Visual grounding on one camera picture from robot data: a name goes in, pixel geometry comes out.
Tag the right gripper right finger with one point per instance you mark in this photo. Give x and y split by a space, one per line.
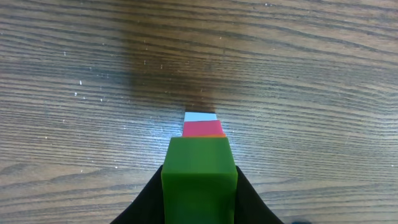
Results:
252 205

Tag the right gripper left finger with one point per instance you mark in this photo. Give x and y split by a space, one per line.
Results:
146 205

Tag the green cube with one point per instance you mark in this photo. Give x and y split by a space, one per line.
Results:
199 180

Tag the orange cube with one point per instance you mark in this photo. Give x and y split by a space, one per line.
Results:
217 136

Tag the red cube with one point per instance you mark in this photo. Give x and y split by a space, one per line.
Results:
202 128

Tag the white cube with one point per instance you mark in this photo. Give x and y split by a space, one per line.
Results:
200 117

